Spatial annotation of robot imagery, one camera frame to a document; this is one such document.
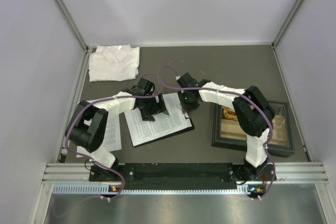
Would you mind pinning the printed paper sheet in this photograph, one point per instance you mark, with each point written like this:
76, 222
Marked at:
157, 123
112, 137

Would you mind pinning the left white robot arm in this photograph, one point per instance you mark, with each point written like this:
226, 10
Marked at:
87, 126

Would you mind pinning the folded white shirt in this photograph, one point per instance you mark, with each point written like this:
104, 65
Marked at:
114, 63

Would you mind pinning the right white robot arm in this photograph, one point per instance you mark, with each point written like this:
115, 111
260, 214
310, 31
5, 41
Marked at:
253, 112

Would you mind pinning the slotted cable duct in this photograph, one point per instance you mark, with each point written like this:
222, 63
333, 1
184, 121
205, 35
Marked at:
112, 190

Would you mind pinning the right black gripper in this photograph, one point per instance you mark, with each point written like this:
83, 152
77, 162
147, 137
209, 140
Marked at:
186, 107

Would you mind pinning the yellow rubber bands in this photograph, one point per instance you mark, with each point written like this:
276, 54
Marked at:
229, 114

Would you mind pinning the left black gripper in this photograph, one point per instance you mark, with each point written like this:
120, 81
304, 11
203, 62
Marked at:
158, 107

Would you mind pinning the black clipboard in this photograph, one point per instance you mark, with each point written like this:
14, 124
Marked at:
183, 129

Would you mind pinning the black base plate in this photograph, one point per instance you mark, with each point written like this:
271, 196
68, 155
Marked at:
137, 174

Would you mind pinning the dark framed compartment box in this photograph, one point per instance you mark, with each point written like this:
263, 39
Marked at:
228, 134

